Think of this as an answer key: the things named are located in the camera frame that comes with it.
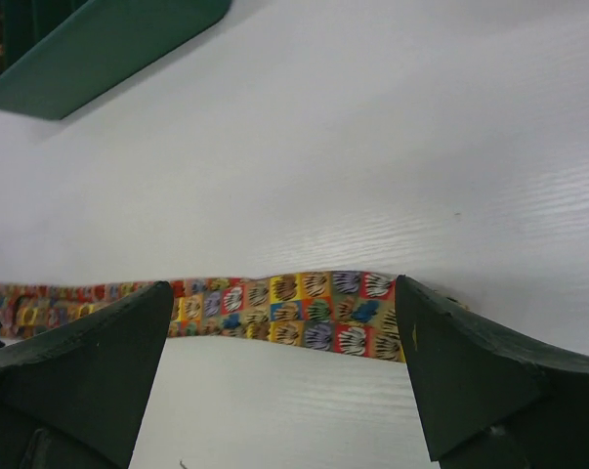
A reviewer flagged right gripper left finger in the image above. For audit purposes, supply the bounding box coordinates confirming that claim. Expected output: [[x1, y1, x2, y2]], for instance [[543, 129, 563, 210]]
[[0, 281, 173, 468]]

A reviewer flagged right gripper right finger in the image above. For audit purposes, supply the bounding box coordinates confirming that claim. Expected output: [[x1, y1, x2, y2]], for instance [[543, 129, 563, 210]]
[[396, 276, 589, 468]]

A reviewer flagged colourful squares patterned tie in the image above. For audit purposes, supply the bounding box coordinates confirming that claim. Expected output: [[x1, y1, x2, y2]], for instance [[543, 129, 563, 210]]
[[0, 271, 405, 362]]

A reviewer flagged green divided organizer tray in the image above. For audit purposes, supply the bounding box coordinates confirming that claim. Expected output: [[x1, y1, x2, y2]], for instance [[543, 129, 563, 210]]
[[0, 0, 231, 120]]

